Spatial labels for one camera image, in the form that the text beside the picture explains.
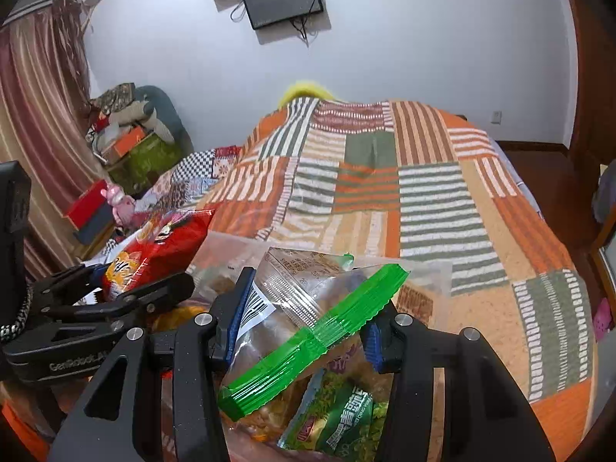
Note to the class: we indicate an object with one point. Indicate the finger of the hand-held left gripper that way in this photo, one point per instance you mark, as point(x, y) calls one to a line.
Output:
point(144, 298)
point(62, 286)

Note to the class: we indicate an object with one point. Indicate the yellow fuzzy cushion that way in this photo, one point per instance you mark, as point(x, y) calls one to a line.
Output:
point(308, 92)

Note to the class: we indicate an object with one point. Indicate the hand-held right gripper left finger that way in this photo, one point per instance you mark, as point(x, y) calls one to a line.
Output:
point(239, 317)

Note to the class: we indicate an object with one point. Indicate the grey garment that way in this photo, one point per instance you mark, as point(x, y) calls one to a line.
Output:
point(606, 192)

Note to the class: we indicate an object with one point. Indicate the red snack bag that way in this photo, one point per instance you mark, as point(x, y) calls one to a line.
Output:
point(163, 245)

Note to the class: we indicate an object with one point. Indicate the yellow snack packet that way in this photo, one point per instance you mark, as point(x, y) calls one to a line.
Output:
point(187, 313)

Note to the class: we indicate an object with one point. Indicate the pink plush toy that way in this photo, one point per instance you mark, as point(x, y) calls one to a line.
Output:
point(120, 204)

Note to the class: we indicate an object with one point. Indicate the pink slipper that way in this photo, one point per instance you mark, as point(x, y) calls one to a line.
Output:
point(602, 320)

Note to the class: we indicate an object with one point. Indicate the clear bag green seal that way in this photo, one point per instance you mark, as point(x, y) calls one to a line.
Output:
point(298, 308)

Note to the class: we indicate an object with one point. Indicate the brown wooden door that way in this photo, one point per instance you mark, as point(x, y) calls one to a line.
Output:
point(584, 130)

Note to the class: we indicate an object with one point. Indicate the dark patterned cloth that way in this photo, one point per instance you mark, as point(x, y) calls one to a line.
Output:
point(113, 96)

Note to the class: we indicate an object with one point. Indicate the white wall socket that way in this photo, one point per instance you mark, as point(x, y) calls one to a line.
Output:
point(496, 117)

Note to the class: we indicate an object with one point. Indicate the green box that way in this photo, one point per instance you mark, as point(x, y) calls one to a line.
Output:
point(149, 161)

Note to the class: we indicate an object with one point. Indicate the beige snack box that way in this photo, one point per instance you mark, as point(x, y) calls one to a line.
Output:
point(414, 305)

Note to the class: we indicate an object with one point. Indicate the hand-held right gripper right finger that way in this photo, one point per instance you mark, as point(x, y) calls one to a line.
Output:
point(373, 346)

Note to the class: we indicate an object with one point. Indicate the red box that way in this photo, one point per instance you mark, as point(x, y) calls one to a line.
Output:
point(86, 202)

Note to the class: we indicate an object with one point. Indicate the checkered patchwork quilt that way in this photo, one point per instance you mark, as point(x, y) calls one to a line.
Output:
point(192, 168)

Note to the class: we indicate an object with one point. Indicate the orange striped patchwork blanket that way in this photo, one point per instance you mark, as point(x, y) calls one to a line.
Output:
point(433, 202)

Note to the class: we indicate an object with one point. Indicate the green snack packet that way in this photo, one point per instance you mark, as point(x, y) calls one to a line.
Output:
point(337, 418)

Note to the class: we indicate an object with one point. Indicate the dark flat box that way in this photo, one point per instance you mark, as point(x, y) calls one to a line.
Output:
point(96, 228)

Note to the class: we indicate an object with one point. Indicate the clear plastic container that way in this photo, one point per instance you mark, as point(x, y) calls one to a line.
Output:
point(226, 250)

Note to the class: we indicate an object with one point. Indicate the striped brown curtain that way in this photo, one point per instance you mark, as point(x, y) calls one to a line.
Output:
point(43, 130)

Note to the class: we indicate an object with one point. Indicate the orange box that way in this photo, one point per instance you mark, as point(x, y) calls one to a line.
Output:
point(130, 142)

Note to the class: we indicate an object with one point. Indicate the grey cushion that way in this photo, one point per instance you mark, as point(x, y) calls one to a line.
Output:
point(166, 110)

